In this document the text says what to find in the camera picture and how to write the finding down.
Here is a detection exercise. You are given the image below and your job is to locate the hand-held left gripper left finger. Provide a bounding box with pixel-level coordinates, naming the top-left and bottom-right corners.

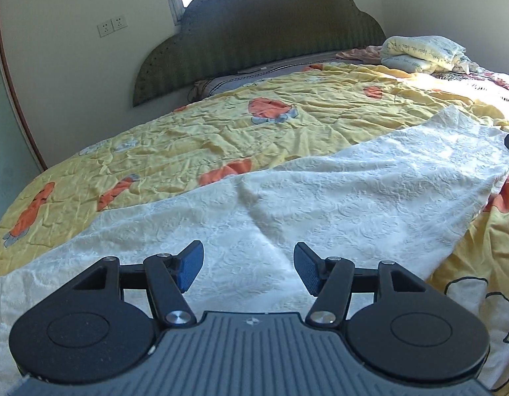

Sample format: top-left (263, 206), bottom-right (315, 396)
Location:
top-left (69, 240), bottom-right (204, 330)

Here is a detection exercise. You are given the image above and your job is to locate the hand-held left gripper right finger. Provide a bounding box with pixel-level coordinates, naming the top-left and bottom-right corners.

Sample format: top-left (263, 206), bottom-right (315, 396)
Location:
top-left (293, 243), bottom-right (429, 330)

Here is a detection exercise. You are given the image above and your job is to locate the white textured blanket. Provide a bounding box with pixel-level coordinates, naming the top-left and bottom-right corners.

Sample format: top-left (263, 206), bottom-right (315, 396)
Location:
top-left (0, 105), bottom-right (509, 396)

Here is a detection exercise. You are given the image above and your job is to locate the folded white printed quilt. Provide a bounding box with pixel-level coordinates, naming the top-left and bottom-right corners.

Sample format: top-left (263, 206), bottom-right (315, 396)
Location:
top-left (380, 35), bottom-right (482, 76)

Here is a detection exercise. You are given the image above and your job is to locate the yellow printed blanket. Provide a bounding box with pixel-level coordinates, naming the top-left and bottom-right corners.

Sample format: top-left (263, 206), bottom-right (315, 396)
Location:
top-left (0, 60), bottom-right (509, 396)

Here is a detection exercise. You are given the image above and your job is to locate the pink cloth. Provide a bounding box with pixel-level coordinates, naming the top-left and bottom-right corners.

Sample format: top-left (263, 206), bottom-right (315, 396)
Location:
top-left (336, 45), bottom-right (387, 64)

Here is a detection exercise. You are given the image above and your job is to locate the grey printed pillow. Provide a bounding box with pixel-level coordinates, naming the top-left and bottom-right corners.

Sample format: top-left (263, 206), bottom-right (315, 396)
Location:
top-left (187, 51), bottom-right (383, 102)

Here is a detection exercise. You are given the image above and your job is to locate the glass wardrobe sliding door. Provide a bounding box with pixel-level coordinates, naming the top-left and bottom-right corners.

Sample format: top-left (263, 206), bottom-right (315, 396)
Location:
top-left (0, 0), bottom-right (47, 223)

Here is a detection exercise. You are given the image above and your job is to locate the dark scalloped headboard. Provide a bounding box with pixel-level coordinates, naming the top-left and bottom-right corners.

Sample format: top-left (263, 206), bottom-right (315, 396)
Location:
top-left (133, 0), bottom-right (387, 108)

